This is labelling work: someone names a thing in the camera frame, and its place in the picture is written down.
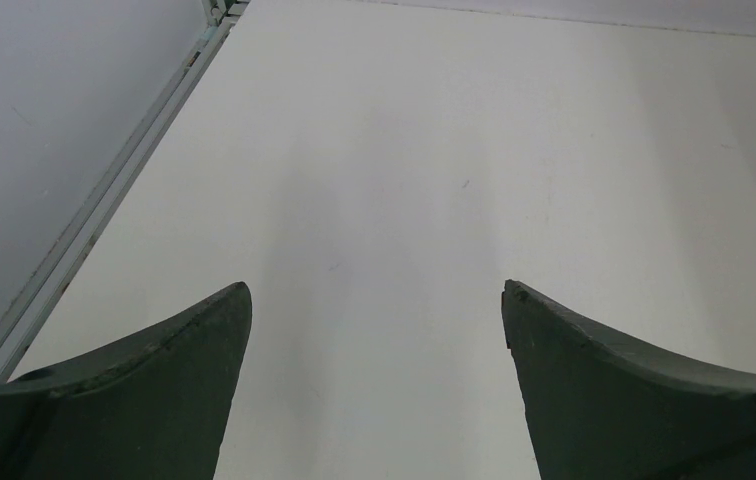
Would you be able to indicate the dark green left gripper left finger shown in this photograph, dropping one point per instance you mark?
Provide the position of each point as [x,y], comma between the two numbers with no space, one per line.
[152,405]

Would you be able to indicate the aluminium table edge rail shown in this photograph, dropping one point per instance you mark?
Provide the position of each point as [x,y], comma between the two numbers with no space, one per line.
[87,91]

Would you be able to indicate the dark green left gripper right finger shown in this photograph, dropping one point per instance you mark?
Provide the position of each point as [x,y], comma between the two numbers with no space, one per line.
[601,404]

